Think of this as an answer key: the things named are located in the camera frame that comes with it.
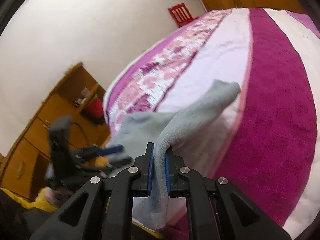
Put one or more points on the wooden cabinet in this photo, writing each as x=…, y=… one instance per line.
x=32, y=135

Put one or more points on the person's left hand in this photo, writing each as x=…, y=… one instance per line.
x=56, y=196

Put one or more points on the dark cloth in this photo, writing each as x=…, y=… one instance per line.
x=12, y=220

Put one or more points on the grey pants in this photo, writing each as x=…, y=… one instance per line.
x=195, y=115

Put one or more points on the yellow garment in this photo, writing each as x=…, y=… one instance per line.
x=147, y=227

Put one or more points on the red chair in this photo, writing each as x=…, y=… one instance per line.
x=181, y=15

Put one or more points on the purple and white striped blanket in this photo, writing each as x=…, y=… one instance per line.
x=275, y=105

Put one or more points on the red bag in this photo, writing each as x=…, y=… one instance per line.
x=95, y=107

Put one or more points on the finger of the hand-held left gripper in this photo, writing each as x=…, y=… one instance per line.
x=120, y=161
x=107, y=150

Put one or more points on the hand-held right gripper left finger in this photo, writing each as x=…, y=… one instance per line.
x=150, y=170

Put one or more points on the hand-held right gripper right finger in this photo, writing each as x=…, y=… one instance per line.
x=167, y=177

